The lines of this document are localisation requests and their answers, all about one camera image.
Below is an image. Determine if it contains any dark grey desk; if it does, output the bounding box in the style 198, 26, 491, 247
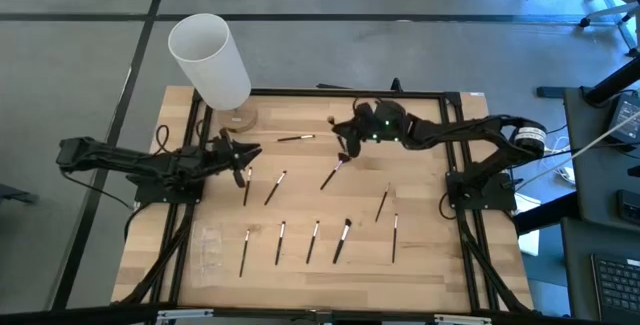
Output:
562, 86, 640, 234
559, 216, 640, 325

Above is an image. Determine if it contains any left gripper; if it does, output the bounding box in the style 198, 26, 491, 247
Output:
212, 129, 263, 189

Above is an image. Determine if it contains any clear acrylic organizer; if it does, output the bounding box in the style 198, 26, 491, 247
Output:
191, 220, 225, 289

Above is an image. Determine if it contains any black aluminium table frame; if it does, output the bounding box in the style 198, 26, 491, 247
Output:
112, 87, 539, 325

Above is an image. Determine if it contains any black floor object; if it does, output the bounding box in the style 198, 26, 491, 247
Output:
0, 183, 40, 205

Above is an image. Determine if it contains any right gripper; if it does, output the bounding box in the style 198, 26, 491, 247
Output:
332, 102, 377, 160

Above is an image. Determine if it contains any black laptop keyboard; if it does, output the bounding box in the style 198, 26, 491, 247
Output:
589, 252, 640, 325

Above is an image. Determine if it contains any white power adapter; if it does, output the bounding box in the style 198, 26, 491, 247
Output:
555, 164, 577, 186

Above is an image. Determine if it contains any broad-headed black makeup brush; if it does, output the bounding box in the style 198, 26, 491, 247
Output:
332, 217, 353, 266

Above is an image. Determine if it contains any black desk support bar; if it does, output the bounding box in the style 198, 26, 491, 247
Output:
514, 192, 581, 236
582, 57, 640, 109

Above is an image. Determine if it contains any grey office chair base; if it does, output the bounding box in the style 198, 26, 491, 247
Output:
578, 0, 640, 59

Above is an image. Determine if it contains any white lamp with wooden base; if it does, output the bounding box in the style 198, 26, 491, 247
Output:
167, 12, 260, 134

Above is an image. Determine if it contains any white cable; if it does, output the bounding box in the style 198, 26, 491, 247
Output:
514, 111, 640, 191

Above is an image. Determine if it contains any white paper sheet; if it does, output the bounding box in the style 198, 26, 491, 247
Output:
514, 192, 544, 259

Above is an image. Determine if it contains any large dark fluffy makeup brush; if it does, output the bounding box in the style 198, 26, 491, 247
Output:
319, 151, 352, 192

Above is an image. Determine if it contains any silver bracket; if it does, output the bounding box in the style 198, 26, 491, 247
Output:
434, 313, 494, 325
157, 308, 214, 322

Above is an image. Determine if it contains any small black device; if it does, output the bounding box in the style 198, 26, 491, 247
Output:
616, 188, 640, 226

